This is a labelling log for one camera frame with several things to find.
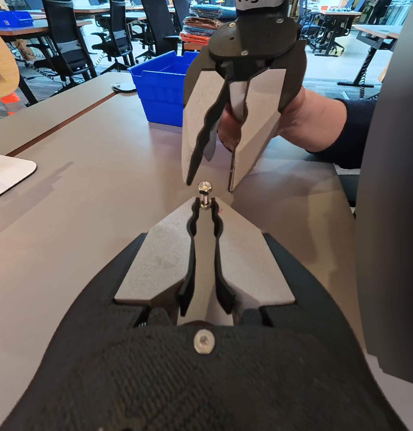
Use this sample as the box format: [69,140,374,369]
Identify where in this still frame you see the black coiled cable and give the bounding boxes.
[357,51,379,100]

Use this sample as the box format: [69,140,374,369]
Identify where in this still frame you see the brown top office desk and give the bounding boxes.
[317,9,362,56]
[0,18,93,106]
[337,24,405,90]

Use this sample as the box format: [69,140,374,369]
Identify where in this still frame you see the person's right hand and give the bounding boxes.
[217,86,348,153]

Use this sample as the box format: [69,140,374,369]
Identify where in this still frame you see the small blue bin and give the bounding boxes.
[0,10,34,29]

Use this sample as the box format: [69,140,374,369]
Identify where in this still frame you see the orange striped traffic cone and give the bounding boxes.
[0,92,22,116]

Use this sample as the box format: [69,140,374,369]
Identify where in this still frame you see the stack of folded cloths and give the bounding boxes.
[179,3,239,52]

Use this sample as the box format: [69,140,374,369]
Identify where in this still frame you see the white stand with wooden board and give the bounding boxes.
[0,25,37,203]

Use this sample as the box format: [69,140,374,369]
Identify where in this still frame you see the blue plastic bin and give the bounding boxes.
[128,51,201,128]

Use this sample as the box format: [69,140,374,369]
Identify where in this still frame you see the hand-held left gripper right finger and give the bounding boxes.
[209,197,296,315]

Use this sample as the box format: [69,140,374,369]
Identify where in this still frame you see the black office chair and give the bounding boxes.
[298,0,325,53]
[90,0,135,75]
[27,0,96,85]
[136,0,182,63]

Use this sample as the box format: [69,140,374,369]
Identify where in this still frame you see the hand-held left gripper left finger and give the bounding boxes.
[114,197,197,319]

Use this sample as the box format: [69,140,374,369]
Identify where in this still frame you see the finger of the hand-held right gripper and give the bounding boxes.
[181,69,230,186]
[227,68,288,193]

